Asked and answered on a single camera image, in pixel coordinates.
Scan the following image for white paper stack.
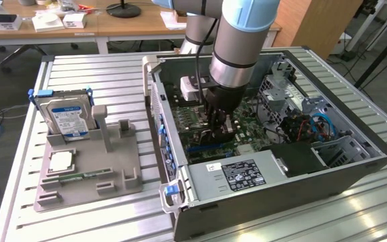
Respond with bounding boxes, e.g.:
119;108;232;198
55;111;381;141
160;11;188;30

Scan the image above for hard disk blue caddy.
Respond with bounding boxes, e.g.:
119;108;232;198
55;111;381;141
27;87;99;142

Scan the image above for silver perforated drive cage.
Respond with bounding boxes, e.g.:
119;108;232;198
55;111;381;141
259;54;318;143

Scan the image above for green RAM stick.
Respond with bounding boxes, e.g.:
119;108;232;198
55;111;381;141
42;169;108;183

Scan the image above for CPU socket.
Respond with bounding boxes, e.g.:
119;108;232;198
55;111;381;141
191;104;208;127

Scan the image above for black chair base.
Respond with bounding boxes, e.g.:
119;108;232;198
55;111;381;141
0;44;51;74

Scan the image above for small white box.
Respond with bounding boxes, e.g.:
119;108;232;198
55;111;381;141
62;12;87;29

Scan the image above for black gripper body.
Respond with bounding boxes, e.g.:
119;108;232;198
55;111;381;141
203;84;249;114

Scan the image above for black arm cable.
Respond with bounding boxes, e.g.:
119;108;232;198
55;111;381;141
194;17;220;108

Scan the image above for white box black top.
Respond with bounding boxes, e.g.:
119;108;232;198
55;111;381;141
0;14;23;31

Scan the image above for cardboard box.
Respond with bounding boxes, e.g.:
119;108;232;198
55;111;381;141
172;7;190;18

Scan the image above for black open PC case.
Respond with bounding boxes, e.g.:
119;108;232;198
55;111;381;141
142;49;387;241

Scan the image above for blue data wire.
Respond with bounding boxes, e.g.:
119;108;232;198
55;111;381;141
309;112;338;144

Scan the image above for grey expansion card retainer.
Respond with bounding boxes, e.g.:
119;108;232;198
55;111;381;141
142;55;163;98

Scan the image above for grey floor cable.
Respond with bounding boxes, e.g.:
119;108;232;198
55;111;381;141
0;104;30;119

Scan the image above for black expansion slot blue latch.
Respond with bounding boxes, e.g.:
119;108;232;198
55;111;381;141
192;150;234;162

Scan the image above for black power adapter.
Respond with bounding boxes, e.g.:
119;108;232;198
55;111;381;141
341;50;358;63

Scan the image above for wooden cabinet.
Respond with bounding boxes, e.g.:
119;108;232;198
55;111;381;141
273;0;365;61

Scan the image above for green motherboard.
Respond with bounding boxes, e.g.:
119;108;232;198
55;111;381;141
171;89;275;164

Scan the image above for silver CPU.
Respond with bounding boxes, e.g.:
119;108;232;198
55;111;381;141
48;152;74;172

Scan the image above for black stand leg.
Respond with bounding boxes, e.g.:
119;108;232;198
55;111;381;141
354;22;387;88

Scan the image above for red wire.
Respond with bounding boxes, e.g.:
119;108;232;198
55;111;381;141
297;120;311;142

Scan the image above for wooden desk white frame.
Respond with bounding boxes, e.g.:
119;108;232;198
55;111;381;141
98;0;282;55
0;0;110;55

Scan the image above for silver chipset heat sink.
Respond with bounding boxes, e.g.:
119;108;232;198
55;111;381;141
236;145;259;155

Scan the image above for black power connector bundle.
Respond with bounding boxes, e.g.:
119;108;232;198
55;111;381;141
279;113;313;144

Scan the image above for RAM slot black latches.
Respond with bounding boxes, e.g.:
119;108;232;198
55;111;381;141
176;100;206;107

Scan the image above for black lamp base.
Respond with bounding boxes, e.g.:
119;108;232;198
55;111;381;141
106;0;142;19

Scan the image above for silver disk bay bracket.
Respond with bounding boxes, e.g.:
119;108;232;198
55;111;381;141
311;135;374;169

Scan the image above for white box round lid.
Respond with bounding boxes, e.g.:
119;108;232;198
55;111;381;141
31;12;66;33

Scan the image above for grey power supply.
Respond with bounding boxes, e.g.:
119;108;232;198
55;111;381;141
186;150;290;202

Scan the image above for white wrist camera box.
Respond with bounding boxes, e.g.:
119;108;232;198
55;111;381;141
179;76;208;101

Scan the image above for grey parts rack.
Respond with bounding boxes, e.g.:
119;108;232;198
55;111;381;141
34;104;144;214

